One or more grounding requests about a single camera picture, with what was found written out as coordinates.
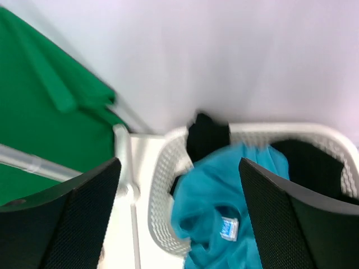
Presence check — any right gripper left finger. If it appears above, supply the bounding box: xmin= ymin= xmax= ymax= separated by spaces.
xmin=1 ymin=157 xmax=121 ymax=268

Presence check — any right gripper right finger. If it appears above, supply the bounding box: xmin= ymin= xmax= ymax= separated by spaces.
xmin=238 ymin=159 xmax=358 ymax=268

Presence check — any teal t shirt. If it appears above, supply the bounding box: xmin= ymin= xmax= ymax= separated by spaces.
xmin=171 ymin=143 xmax=289 ymax=268

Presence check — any green t shirt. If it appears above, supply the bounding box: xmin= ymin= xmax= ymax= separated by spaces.
xmin=0 ymin=7 xmax=130 ymax=207

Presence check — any black garment in basket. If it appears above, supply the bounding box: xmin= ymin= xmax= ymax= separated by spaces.
xmin=186 ymin=113 xmax=345 ymax=201

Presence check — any white metal clothes rack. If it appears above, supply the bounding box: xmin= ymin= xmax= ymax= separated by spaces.
xmin=1 ymin=124 xmax=141 ymax=268

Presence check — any white plastic laundry basket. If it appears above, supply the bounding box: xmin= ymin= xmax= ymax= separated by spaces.
xmin=148 ymin=123 xmax=358 ymax=258

